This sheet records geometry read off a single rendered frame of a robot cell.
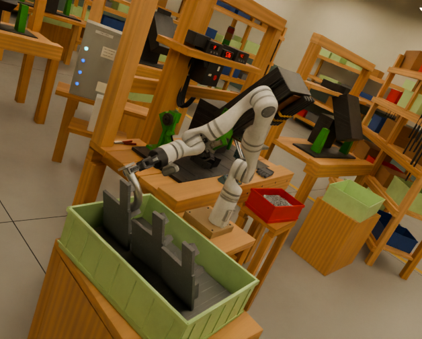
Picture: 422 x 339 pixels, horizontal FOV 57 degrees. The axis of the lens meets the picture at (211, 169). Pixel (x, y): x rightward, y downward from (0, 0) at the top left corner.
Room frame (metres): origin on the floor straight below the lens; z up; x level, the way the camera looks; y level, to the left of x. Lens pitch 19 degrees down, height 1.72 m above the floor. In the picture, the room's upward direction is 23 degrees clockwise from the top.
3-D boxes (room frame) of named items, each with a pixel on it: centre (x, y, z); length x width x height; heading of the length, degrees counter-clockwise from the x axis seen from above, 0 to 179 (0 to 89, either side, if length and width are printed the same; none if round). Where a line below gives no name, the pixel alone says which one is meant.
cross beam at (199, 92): (2.70, 0.36, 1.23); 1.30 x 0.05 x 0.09; 151
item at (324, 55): (11.06, -2.71, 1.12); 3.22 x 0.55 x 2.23; 53
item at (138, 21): (2.67, 0.30, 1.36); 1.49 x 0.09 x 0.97; 151
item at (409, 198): (5.09, -2.15, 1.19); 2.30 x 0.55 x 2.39; 3
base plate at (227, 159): (2.52, 0.04, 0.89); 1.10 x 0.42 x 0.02; 151
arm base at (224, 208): (1.69, -0.13, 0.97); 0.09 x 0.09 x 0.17; 65
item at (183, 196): (2.39, -0.21, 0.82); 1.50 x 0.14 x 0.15; 151
